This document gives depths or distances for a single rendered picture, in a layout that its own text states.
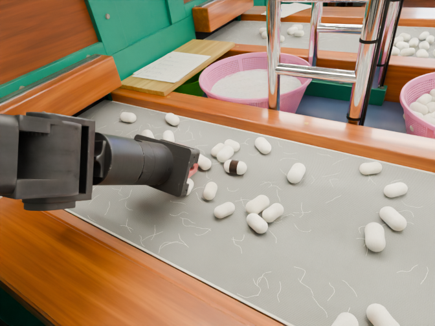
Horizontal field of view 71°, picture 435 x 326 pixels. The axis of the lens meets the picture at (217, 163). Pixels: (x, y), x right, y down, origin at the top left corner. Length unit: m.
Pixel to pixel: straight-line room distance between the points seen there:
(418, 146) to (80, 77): 0.61
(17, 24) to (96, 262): 0.47
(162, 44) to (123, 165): 0.63
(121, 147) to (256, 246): 0.20
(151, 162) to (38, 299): 0.19
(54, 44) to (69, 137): 0.46
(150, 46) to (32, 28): 0.30
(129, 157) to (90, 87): 0.37
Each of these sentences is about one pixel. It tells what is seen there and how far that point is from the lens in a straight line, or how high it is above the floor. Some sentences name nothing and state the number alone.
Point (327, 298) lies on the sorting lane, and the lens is 0.37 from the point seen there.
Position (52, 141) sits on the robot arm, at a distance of 0.30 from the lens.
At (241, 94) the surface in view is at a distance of 0.76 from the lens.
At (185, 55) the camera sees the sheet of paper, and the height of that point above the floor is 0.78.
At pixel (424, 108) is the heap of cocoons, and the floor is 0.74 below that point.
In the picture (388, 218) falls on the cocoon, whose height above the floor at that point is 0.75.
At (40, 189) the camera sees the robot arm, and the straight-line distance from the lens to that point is 0.29.
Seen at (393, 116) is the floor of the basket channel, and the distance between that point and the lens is 0.80.
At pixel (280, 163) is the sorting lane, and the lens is 0.51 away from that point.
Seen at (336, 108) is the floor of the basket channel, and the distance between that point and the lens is 0.80.
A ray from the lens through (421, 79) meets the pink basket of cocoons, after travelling 0.76.
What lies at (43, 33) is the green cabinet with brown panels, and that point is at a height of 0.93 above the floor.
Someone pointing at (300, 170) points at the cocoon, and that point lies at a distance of 0.47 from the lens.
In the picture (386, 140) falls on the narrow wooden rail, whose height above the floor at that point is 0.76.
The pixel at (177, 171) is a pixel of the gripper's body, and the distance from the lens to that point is 0.40.
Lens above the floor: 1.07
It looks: 39 degrees down
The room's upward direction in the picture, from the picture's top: 9 degrees counter-clockwise
